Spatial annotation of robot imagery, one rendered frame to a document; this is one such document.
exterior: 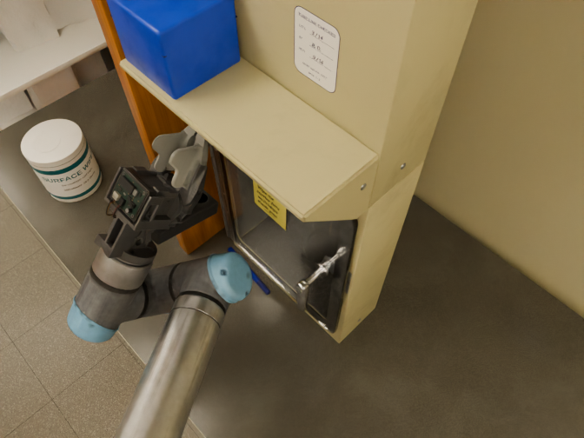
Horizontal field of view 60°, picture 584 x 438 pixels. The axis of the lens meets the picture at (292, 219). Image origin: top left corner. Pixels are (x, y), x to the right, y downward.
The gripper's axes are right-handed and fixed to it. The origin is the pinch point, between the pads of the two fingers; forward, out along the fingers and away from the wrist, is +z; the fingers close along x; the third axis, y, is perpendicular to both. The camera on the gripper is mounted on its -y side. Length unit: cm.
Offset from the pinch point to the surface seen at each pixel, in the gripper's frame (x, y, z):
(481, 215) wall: -26, -66, 4
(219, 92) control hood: -4.4, 6.1, 6.9
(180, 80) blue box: -2.2, 10.2, 6.3
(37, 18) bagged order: 104, -38, -20
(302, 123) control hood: -14.6, 3.6, 9.3
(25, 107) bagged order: 133, -65, -61
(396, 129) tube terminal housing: -23.5, 2.0, 14.3
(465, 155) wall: -17, -57, 14
